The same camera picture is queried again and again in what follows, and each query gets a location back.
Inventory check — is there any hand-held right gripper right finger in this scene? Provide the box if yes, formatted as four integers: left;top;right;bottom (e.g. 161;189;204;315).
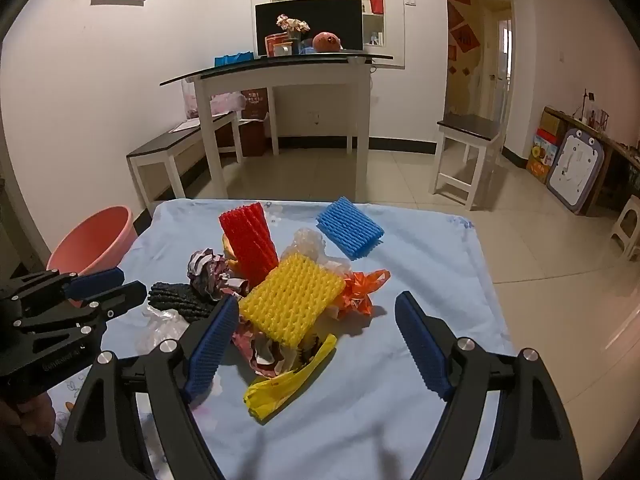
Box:
395;291;583;480

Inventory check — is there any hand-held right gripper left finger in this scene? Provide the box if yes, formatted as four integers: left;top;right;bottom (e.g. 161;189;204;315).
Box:
55;294;241;480

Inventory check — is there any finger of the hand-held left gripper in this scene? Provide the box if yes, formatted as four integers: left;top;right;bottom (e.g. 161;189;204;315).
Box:
45;267;125;303
77;281;148;322

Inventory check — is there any pink plastic bucket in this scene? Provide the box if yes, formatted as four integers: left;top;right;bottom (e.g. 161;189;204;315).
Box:
46;205;138;306

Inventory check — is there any patterned wrapper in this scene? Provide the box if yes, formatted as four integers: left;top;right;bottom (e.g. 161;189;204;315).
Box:
232;320;321;377
186;247;251;303

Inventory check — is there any black foam net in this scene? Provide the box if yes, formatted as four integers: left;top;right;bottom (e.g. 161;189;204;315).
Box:
145;281;216;323

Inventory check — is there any yellow plastic bag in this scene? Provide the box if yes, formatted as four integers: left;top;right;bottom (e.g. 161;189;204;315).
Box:
243;334;338;423

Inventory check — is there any yellow foam net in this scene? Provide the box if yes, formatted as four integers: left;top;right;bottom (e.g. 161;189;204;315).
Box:
239;254;347;350

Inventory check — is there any orange white plastic bag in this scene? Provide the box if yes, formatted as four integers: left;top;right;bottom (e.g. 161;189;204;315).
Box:
330;269;392;321

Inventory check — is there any orange peel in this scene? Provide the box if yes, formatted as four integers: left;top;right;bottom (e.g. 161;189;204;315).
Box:
221;232;241;268

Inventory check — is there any red scrub sponge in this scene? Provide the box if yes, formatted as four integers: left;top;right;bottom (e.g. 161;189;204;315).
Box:
218;201;280;286

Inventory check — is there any clear bubble plastic bag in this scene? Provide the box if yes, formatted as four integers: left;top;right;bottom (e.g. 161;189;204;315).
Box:
280;227;351;281

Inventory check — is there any blue foam net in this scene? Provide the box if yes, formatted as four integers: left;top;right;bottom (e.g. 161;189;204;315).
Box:
316;196;385;260

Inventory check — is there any person's left hand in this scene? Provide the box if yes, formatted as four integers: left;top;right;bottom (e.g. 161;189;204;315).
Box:
12;390;57;441

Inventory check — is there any light blue floral blanket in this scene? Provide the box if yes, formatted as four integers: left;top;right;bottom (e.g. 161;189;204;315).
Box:
50;199;516;480

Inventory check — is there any white bench with dark top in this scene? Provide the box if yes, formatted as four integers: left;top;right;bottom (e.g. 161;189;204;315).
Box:
126;110;244;211

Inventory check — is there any pink plastic bag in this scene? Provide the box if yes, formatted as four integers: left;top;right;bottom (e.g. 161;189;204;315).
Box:
181;80;246;118

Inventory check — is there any colourful cardboard box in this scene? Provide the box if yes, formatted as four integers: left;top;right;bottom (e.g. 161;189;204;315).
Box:
526;130;563;184

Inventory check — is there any white stool with dark top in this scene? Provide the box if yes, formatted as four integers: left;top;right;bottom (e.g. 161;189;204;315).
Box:
432;113;503;211

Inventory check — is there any children's drawing board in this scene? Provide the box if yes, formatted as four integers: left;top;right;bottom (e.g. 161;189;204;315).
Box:
546;128;607;216

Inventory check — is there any dark red box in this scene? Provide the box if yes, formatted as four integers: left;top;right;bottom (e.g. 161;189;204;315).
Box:
240;87;271;156

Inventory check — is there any small white plastic stool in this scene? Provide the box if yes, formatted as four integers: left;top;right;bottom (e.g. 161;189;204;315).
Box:
609;195;640;261

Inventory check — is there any brown cardboard box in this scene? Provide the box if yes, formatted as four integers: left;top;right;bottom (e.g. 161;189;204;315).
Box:
539;110;566;136

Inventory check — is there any white table with glass top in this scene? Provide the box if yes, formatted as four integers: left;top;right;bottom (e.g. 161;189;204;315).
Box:
160;52;396;200

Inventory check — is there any wooden desk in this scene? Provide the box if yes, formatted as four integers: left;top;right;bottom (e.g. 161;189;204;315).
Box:
544;105;640;211

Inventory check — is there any white door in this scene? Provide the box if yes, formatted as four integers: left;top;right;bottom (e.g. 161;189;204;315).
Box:
482;7;516;126

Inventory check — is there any red tin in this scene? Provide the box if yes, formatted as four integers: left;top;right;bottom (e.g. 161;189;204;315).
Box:
265;33;291;57

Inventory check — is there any red diamond paper decoration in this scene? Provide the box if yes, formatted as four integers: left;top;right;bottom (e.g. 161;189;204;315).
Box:
450;22;482;52

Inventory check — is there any pink flower bunch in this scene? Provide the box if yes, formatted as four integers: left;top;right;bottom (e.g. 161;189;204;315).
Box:
276;14;311;41

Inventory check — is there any white shelf cabinet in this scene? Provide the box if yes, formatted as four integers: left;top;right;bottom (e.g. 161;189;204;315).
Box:
270;0;405;68

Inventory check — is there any black monitor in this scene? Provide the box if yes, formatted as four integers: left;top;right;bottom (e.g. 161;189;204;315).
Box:
254;0;363;58

